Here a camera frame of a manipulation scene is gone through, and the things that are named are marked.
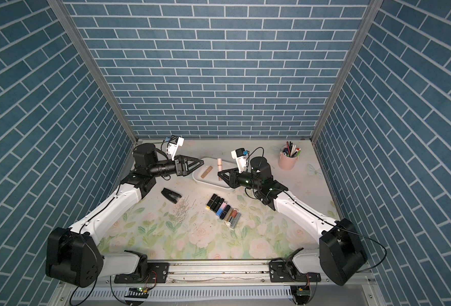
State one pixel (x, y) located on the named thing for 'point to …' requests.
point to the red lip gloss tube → (232, 218)
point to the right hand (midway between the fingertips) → (222, 174)
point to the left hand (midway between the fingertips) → (203, 164)
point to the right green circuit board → (301, 293)
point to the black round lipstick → (227, 208)
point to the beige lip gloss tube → (206, 172)
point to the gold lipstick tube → (229, 214)
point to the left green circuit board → (137, 292)
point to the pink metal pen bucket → (288, 157)
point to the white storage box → (212, 178)
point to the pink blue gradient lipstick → (221, 208)
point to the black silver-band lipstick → (215, 203)
